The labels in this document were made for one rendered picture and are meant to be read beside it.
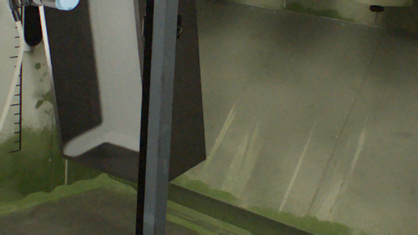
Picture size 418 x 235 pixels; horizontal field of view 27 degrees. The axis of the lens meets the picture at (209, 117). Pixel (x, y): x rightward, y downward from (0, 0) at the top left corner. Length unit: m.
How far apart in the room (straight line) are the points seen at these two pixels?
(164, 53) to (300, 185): 2.09
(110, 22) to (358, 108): 1.29
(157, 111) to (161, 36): 0.21
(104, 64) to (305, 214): 1.21
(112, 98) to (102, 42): 0.29
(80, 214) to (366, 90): 1.60
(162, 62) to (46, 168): 2.50
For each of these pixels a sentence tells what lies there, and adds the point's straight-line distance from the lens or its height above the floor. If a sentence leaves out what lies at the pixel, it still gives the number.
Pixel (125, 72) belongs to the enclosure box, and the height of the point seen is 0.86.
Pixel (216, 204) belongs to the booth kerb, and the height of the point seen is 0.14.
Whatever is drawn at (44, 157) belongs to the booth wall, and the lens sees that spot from 4.80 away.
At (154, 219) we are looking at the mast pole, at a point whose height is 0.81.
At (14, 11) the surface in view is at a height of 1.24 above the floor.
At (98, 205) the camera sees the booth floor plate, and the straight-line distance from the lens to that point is 4.76.
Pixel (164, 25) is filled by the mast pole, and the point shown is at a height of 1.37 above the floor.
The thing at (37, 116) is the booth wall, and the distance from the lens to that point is 4.71.
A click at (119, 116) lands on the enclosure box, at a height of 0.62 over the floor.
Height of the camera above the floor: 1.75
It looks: 15 degrees down
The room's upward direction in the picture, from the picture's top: 4 degrees clockwise
